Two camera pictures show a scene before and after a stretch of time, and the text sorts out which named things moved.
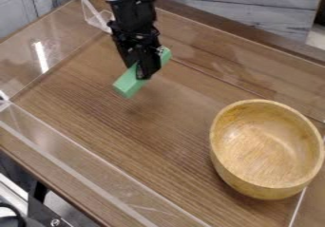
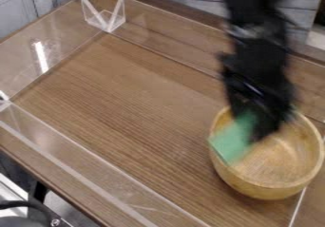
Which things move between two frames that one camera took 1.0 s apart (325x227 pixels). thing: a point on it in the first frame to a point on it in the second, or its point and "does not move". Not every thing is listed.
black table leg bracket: [41, 215] does not move
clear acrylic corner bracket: [98, 19] does not move
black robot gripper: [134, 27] to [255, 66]
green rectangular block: [130, 84] to [232, 141]
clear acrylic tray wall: [81, 175] does not move
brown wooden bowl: [266, 149] does not move
